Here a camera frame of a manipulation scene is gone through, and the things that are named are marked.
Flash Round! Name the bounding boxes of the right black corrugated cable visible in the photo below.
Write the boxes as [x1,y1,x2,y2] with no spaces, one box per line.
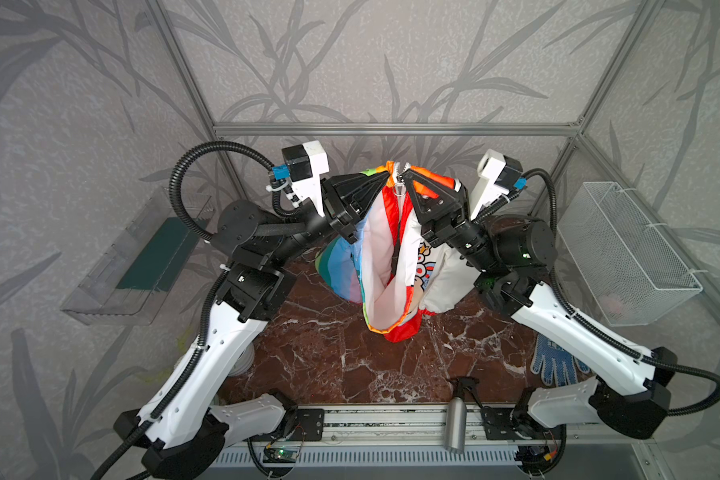
[518,167,720,417]

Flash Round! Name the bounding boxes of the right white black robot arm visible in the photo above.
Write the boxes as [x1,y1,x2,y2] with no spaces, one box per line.
[399,169,677,440]

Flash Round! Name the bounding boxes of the colourful rainbow hooded kids jacket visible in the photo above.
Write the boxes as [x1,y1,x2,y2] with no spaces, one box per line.
[315,178,479,343]

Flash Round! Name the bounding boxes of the silver spray bottle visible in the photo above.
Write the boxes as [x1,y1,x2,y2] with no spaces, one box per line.
[443,376,480,455]

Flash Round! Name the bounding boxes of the black corrugated cable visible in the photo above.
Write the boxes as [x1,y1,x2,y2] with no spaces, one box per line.
[518,167,720,417]
[89,140,295,480]

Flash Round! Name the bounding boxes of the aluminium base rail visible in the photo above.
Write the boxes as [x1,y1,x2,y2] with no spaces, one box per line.
[215,403,658,448]

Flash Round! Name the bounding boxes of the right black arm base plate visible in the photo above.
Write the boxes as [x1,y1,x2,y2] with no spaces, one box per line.
[479,406,567,443]

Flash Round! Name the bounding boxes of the left black corrugated cable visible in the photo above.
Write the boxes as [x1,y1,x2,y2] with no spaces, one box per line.
[89,140,295,480]

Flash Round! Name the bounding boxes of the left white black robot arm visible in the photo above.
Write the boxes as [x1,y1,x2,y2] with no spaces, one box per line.
[93,171,389,479]

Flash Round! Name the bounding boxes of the white wire mesh basket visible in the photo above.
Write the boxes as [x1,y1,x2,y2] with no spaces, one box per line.
[558,181,703,327]

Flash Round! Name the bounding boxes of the blue white work glove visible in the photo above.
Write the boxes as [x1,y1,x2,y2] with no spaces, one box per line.
[530,334,592,388]

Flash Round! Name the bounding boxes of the pink item in basket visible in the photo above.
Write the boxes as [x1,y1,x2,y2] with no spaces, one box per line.
[599,294,626,318]

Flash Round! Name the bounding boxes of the clear acrylic wall shelf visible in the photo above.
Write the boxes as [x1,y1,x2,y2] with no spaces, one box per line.
[61,187,199,326]

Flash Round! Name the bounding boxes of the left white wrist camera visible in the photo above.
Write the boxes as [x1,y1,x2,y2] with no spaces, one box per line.
[267,140,330,217]

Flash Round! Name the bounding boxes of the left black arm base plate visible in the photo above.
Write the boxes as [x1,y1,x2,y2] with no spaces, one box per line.
[272,407,326,442]

